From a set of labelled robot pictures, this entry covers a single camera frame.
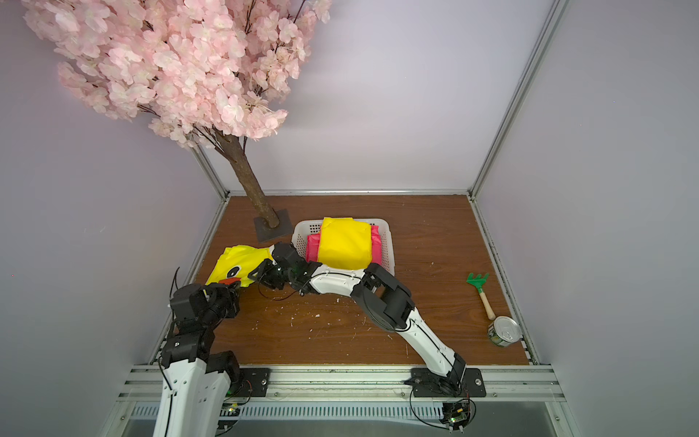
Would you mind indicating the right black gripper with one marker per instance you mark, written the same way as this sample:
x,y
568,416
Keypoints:
x,y
270,273

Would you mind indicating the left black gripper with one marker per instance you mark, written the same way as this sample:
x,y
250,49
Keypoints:
x,y
231,291

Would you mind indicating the yellow duck face raincoat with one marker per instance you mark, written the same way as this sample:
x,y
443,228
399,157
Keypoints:
x,y
238,262

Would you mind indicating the pink raincoat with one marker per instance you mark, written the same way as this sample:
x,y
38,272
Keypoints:
x,y
313,246

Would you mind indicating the plain yellow raincoat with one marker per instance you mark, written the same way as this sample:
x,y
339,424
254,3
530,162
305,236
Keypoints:
x,y
345,244

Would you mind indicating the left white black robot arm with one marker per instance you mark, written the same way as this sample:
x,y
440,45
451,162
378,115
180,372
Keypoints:
x,y
196,380

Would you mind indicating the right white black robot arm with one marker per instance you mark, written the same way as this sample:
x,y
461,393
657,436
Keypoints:
x,y
384,300

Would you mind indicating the white plastic perforated basket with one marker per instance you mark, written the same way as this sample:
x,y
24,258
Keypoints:
x,y
308,227

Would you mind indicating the left small circuit board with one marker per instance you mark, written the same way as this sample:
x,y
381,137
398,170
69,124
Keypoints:
x,y
229,417

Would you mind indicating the small circuit board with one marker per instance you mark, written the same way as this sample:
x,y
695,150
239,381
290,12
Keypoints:
x,y
457,415
229,417

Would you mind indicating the pink cherry blossom tree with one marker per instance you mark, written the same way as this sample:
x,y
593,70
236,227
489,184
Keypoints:
x,y
206,71

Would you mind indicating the green toy rake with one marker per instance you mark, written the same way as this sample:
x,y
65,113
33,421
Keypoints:
x,y
478,281

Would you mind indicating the right small circuit board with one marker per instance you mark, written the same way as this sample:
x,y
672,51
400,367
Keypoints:
x,y
457,415

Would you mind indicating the white round tape roll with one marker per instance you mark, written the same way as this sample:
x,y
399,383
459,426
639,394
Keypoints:
x,y
504,331

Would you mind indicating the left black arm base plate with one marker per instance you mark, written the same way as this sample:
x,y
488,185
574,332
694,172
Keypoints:
x,y
253,382

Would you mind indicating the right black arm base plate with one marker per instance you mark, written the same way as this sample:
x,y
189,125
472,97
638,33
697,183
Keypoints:
x,y
427,384

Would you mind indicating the aluminium front rail frame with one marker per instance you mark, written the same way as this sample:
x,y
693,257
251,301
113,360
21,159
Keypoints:
x,y
352,392

